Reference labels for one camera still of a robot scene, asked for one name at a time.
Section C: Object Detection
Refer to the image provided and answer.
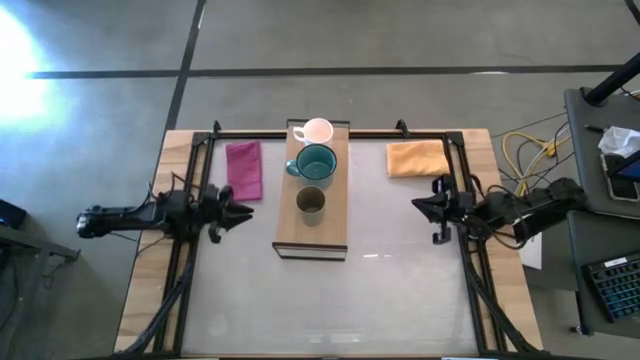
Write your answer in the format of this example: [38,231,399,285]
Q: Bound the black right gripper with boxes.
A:
[410,174,476,246]

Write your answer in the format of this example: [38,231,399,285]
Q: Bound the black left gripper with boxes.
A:
[199,184,255,245]

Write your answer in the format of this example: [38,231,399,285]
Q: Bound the teal enamel mug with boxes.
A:
[285,143,338,182]

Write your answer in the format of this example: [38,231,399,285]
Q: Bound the pink folded cloth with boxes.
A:
[225,140,264,202]

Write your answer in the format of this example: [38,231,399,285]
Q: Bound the yellow-orange folded cloth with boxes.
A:
[385,139,451,179]

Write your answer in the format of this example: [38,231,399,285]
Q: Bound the white paper sheet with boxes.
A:
[518,231,544,272]

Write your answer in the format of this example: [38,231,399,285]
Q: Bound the white ceramic mug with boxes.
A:
[292,117,335,147]

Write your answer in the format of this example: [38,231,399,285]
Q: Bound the grey side table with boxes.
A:
[563,87,640,221]

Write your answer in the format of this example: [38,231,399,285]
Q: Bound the grey desk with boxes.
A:
[566,209,640,337]

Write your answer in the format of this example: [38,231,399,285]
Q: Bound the smartphone in light case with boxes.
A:
[599,149,640,203]

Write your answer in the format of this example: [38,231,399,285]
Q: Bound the grey metal stand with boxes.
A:
[0,224,82,265]

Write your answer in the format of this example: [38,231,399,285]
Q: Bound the white crumpled tissue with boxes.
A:
[597,125,640,159]

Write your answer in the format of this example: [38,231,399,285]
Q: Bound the black backlit keyboard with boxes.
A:
[582,252,640,324]

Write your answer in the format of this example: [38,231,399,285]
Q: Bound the black pole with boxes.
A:
[583,51,640,107]

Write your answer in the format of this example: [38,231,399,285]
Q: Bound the dark blue box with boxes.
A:
[0,198,28,231]

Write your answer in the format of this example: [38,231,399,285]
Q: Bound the olive handleless cup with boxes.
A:
[295,185,327,228]

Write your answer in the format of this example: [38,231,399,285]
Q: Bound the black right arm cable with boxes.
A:
[469,219,525,252]

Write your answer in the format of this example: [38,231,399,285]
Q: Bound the black frame wooden shelf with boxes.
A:
[272,118,351,262]

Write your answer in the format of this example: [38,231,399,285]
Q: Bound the yellow cable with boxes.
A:
[501,130,572,197]

